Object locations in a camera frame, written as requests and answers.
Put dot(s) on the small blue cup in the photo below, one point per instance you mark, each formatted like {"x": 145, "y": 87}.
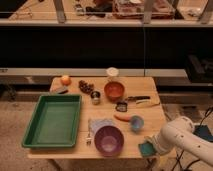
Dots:
{"x": 136, "y": 123}

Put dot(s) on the orange carrot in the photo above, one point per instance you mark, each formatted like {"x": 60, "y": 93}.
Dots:
{"x": 122, "y": 118}

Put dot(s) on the wooden table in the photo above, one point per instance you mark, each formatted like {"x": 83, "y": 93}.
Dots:
{"x": 153, "y": 116}

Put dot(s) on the green plastic tray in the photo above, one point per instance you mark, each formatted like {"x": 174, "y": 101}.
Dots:
{"x": 54, "y": 122}

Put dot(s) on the grey scrub block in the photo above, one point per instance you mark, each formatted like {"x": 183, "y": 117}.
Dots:
{"x": 60, "y": 90}

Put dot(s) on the black handled knife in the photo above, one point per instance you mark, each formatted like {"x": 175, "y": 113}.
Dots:
{"x": 136, "y": 98}

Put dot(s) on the metal fork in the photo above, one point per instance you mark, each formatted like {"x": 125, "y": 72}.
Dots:
{"x": 89, "y": 139}

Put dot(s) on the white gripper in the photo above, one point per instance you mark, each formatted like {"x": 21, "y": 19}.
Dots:
{"x": 151, "y": 140}

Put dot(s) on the purple bowl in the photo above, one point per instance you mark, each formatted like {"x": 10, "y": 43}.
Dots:
{"x": 109, "y": 141}

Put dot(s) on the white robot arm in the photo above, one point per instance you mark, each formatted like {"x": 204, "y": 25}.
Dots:
{"x": 179, "y": 133}

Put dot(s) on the black box on floor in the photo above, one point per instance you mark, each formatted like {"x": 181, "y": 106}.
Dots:
{"x": 203, "y": 132}

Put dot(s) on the green sponge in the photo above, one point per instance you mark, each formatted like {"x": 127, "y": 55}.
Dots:
{"x": 147, "y": 149}

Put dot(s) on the orange bowl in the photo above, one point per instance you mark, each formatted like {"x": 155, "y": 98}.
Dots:
{"x": 114, "y": 91}

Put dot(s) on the grey cloth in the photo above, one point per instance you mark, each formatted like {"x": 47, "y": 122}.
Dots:
{"x": 96, "y": 124}

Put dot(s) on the bunch of dark grapes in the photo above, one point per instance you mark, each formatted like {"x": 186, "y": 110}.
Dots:
{"x": 86, "y": 87}

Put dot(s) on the small metal cup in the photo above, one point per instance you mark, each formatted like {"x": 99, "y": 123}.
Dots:
{"x": 95, "y": 97}

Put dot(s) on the orange fruit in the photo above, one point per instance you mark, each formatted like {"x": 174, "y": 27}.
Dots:
{"x": 65, "y": 80}

